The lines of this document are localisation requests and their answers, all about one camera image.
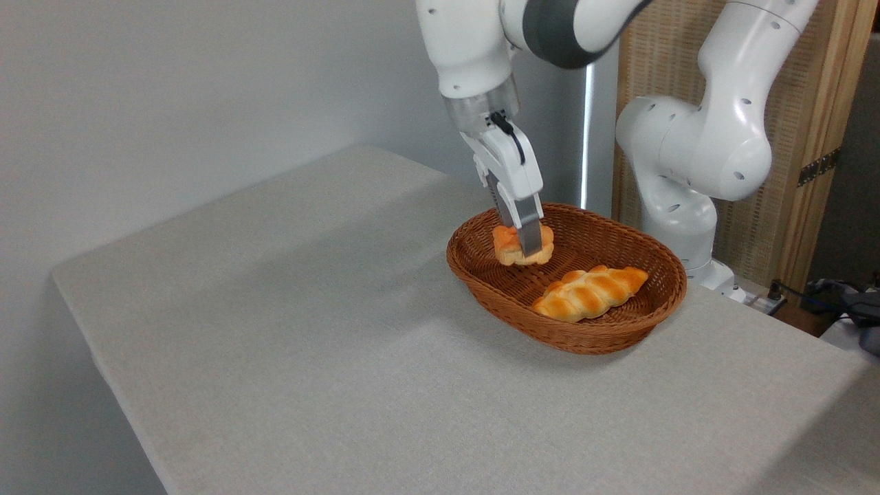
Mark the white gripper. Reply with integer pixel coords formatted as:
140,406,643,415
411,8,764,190
459,122,545,257

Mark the round orange bread roll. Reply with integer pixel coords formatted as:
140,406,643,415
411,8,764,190
492,223,556,267

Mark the long braided bread loaf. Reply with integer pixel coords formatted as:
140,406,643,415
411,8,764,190
531,265,650,324

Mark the brown woven wicker basket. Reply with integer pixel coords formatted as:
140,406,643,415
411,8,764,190
445,201,688,356

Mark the white power strip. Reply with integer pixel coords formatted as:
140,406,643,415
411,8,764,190
729,285,786,316

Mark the metal screen hinge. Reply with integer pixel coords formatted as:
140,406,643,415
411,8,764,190
797,147,842,188

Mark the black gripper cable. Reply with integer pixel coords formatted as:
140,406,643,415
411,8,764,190
489,111,527,166

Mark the black cable with plug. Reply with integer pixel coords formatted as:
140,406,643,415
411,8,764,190
767,278,880,311

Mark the dark grey bundle of cables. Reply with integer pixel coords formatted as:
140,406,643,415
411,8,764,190
811,278,880,357

